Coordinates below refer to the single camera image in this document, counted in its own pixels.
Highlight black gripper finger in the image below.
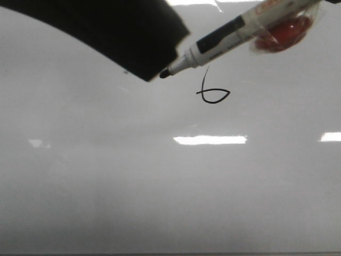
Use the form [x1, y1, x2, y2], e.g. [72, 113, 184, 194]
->
[1, 1, 190, 82]

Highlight black whiteboard marker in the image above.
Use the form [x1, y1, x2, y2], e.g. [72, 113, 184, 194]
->
[159, 1, 319, 78]

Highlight white whiteboard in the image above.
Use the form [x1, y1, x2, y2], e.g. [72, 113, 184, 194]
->
[1, 3, 340, 254]

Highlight red object in clear tape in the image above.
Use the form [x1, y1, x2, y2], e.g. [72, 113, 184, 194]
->
[249, 3, 322, 55]

